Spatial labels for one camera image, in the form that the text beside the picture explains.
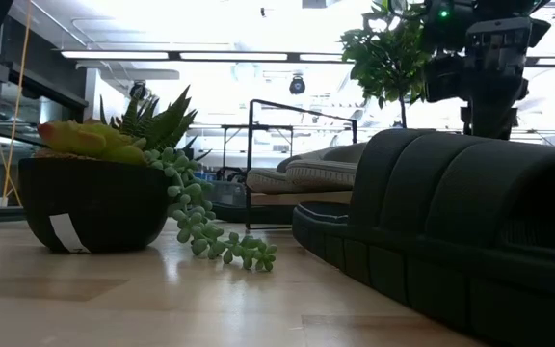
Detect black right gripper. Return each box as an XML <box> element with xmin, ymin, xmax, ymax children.
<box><xmin>464</xmin><ymin>16</ymin><xmax>532</xmax><ymax>140</ymax></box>

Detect black slide sandal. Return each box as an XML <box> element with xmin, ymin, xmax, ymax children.
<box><xmin>291</xmin><ymin>127</ymin><xmax>555</xmax><ymax>347</ymax></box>
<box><xmin>212</xmin><ymin>201</ymin><xmax>298</xmax><ymax>226</ymax></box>

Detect leafy green plant black pot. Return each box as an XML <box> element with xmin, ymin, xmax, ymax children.
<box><xmin>339</xmin><ymin>0</ymin><xmax>433</xmax><ymax>130</ymax></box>

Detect black framed background table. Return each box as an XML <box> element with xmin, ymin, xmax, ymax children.
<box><xmin>219</xmin><ymin>123</ymin><xmax>294</xmax><ymax>170</ymax></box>

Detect ceiling light strip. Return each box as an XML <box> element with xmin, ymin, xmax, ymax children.
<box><xmin>59</xmin><ymin>49</ymin><xmax>351</xmax><ymax>64</ymax></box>

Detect succulent plants in black bowl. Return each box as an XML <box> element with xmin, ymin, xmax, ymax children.
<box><xmin>18</xmin><ymin>85</ymin><xmax>278</xmax><ymax>273</ymax></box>

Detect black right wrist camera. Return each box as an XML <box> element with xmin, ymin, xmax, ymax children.
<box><xmin>424</xmin><ymin>53</ymin><xmax>471</xmax><ymax>103</ymax></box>

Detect wooden shelf with black frame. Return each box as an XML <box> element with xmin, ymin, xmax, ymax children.
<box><xmin>245</xmin><ymin>98</ymin><xmax>359</xmax><ymax>231</ymax></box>

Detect yellow cable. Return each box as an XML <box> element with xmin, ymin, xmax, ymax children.
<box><xmin>0</xmin><ymin>0</ymin><xmax>34</xmax><ymax>206</ymax></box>

